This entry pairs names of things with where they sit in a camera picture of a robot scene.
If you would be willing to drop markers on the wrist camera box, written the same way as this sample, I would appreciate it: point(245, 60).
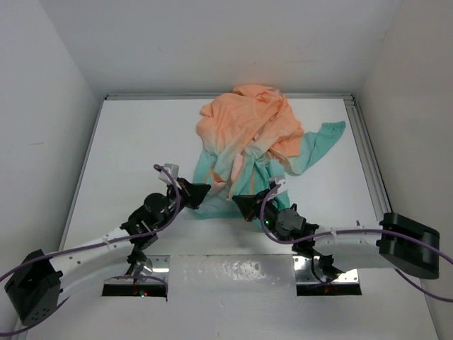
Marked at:
point(278, 184)
point(169, 173)

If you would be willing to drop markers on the orange and teal jacket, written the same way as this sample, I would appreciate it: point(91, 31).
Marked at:
point(249, 136)

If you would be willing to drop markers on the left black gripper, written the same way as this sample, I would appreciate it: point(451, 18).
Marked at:
point(192, 192)

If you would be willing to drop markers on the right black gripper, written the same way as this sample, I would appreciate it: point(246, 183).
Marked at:
point(250, 205)

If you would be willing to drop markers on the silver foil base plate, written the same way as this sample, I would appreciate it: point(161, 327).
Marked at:
point(154, 275)

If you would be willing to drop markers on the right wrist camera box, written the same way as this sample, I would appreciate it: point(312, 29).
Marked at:
point(278, 184)

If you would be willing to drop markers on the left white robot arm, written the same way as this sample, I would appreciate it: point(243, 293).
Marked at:
point(43, 282)

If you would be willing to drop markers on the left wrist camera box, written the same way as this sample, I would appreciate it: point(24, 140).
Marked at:
point(169, 173)

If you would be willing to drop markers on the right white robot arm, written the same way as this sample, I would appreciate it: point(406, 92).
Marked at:
point(396, 242)

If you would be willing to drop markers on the aluminium frame rail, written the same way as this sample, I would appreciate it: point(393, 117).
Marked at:
point(344, 189)

